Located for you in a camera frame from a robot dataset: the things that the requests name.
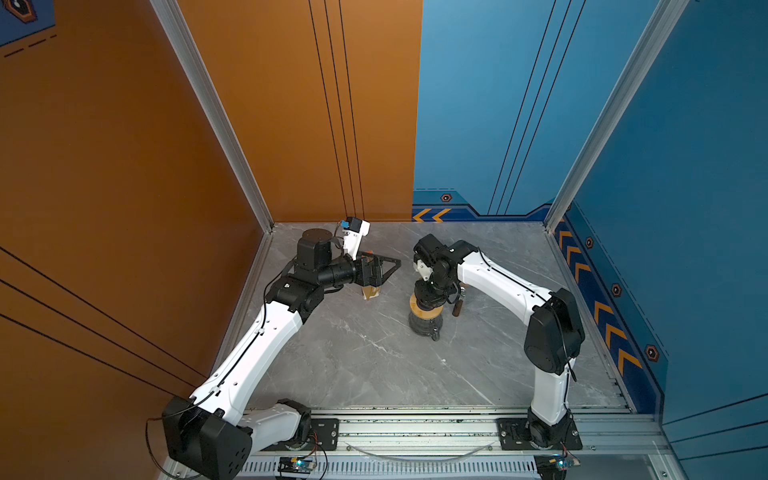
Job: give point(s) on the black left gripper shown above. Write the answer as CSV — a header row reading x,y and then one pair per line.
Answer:
x,y
375,279

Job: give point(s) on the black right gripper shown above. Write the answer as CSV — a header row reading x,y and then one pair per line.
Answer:
x,y
424,298

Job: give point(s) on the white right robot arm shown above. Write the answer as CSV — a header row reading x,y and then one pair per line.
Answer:
x,y
554,328

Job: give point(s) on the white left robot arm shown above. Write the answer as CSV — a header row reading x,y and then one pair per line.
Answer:
x,y
203,432

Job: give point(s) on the brown small bottle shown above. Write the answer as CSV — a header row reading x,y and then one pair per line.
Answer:
x,y
457,308

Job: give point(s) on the right green circuit board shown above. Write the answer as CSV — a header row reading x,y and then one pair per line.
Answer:
x,y
555,467

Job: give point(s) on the green circuit board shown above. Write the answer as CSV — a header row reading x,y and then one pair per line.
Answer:
x,y
296,467
555,467

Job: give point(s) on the left green circuit board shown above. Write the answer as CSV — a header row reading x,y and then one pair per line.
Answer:
x,y
296,467

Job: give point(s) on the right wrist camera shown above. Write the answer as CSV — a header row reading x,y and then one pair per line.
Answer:
x,y
425,272

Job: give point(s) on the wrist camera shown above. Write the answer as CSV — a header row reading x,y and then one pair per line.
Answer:
x,y
425,272
354,230

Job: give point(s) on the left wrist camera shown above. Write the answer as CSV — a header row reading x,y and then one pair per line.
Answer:
x,y
354,230

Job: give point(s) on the aluminium left corner post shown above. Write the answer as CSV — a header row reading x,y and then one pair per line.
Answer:
x,y
176,29

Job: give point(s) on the aluminium corner post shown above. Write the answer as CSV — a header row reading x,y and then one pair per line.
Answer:
x,y
653,38
176,29

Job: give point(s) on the aluminium right corner post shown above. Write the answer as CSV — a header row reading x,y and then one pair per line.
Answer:
x,y
653,38

